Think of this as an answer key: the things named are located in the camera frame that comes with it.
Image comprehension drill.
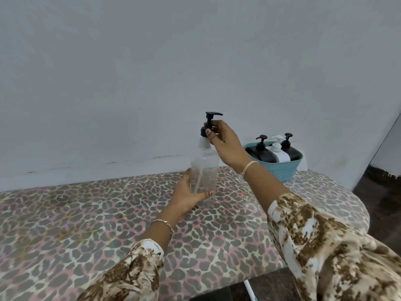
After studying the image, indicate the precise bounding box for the teal plastic basket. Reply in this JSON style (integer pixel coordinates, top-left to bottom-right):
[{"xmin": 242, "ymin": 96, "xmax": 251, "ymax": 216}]
[{"xmin": 244, "ymin": 141, "xmax": 304, "ymax": 183}]

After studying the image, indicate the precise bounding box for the person's left forearm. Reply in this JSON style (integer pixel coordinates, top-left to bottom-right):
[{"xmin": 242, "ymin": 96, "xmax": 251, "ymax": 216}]
[{"xmin": 77, "ymin": 220, "xmax": 175, "ymax": 301}]

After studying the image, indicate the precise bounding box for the person's right forearm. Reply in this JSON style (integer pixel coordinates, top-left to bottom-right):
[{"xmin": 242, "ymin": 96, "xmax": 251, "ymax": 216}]
[{"xmin": 243, "ymin": 162, "xmax": 401, "ymax": 301}]

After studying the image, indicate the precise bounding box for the white stick with teal tip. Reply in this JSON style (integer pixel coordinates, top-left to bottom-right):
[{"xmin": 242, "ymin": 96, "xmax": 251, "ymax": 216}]
[{"xmin": 244, "ymin": 280, "xmax": 259, "ymax": 301}]

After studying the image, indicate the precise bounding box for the clear plastic bottle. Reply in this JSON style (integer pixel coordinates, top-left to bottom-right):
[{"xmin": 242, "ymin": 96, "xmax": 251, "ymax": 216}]
[{"xmin": 190, "ymin": 136, "xmax": 218, "ymax": 207}]

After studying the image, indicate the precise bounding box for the white pump bottle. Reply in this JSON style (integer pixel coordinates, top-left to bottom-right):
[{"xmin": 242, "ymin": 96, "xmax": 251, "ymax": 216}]
[{"xmin": 266, "ymin": 135, "xmax": 292, "ymax": 163}]

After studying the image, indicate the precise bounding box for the person's right hand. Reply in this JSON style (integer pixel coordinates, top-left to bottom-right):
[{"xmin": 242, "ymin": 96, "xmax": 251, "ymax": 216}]
[{"xmin": 200, "ymin": 120, "xmax": 255, "ymax": 175}]

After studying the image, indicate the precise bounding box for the leopard print tablecloth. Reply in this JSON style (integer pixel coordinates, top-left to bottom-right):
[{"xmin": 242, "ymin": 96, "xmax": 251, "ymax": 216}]
[{"xmin": 0, "ymin": 166, "xmax": 370, "ymax": 301}]

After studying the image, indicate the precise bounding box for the person's left hand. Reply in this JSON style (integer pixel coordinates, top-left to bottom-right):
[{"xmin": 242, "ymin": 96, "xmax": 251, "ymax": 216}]
[{"xmin": 150, "ymin": 168, "xmax": 215, "ymax": 229}]

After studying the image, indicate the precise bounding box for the cream wrist band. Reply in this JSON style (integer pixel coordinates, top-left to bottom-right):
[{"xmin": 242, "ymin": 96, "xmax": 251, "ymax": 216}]
[{"xmin": 241, "ymin": 161, "xmax": 260, "ymax": 181}]

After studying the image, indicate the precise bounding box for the black pump dispenser head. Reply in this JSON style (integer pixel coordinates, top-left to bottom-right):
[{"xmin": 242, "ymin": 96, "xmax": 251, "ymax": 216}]
[{"xmin": 200, "ymin": 112, "xmax": 223, "ymax": 138}]

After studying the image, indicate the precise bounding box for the black pump bottle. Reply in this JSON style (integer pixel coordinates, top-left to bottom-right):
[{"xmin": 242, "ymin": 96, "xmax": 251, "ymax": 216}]
[
  {"xmin": 245, "ymin": 135, "xmax": 279, "ymax": 163},
  {"xmin": 280, "ymin": 133, "xmax": 302, "ymax": 162}
]

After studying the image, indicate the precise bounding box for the gold bracelet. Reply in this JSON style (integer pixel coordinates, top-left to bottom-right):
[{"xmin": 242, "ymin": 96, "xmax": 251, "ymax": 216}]
[{"xmin": 149, "ymin": 219, "xmax": 174, "ymax": 241}]

